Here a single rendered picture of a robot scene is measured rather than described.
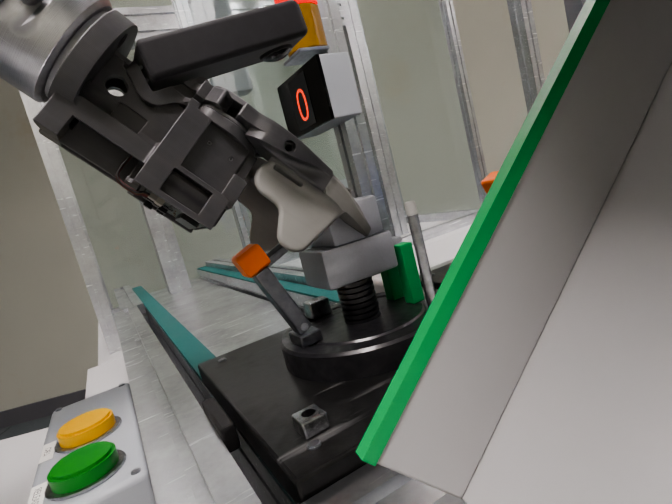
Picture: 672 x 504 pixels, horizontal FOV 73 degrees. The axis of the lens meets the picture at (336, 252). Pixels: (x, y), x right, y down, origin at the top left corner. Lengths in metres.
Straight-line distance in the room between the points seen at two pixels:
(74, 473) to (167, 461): 0.05
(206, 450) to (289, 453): 0.07
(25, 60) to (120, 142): 0.06
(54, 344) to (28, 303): 0.34
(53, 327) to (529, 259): 3.77
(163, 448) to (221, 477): 0.07
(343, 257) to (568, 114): 0.20
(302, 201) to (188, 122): 0.09
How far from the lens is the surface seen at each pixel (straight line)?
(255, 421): 0.31
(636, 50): 0.20
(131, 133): 0.31
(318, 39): 0.58
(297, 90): 0.58
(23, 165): 3.79
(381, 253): 0.35
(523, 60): 1.57
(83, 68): 0.30
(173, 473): 0.31
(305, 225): 0.31
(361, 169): 0.58
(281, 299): 0.33
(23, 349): 4.01
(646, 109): 0.20
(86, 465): 0.34
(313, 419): 0.26
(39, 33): 0.30
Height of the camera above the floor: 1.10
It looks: 8 degrees down
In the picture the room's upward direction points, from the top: 15 degrees counter-clockwise
